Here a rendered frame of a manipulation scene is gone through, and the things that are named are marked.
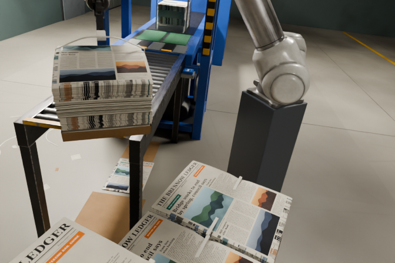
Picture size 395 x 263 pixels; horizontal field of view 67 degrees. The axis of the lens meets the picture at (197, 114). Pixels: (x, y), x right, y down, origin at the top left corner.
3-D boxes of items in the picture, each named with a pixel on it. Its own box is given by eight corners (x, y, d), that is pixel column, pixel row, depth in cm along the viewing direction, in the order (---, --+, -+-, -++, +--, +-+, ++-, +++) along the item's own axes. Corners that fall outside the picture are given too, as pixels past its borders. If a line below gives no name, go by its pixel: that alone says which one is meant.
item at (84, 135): (150, 134, 105) (151, 126, 102) (62, 142, 96) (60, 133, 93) (143, 104, 116) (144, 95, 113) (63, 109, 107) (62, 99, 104)
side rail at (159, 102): (140, 165, 128) (141, 141, 123) (128, 162, 129) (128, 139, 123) (185, 67, 247) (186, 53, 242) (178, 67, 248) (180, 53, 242)
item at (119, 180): (141, 195, 207) (141, 194, 206) (101, 189, 208) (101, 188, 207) (154, 163, 239) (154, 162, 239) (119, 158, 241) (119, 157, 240)
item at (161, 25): (184, 33, 307) (186, 6, 295) (156, 29, 309) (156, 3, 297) (188, 26, 341) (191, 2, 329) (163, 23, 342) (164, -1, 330)
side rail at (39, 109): (28, 147, 131) (24, 123, 125) (16, 145, 131) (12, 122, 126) (126, 60, 250) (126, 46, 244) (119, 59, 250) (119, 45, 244)
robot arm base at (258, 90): (268, 83, 142) (271, 72, 140) (304, 102, 126) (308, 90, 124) (238, 87, 133) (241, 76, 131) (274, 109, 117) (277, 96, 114)
